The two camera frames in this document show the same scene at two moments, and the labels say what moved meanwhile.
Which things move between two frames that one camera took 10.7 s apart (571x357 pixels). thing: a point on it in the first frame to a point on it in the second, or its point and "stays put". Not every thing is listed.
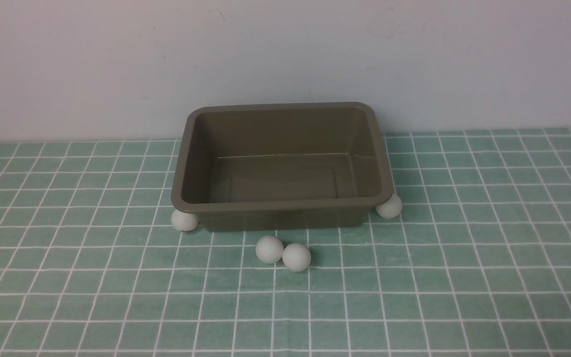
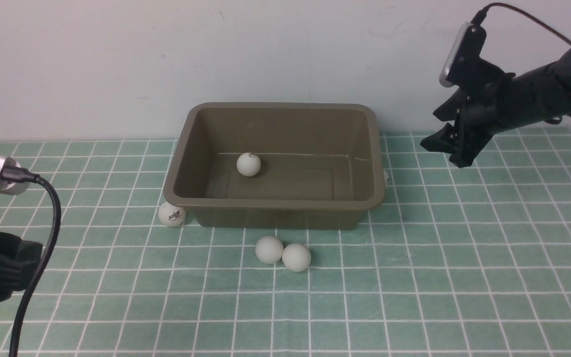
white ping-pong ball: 390,208 to 249,164
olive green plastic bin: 245,166 stays put
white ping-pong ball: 183,221 to 171,215
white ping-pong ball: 269,249 stays put
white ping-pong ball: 296,257 stays put
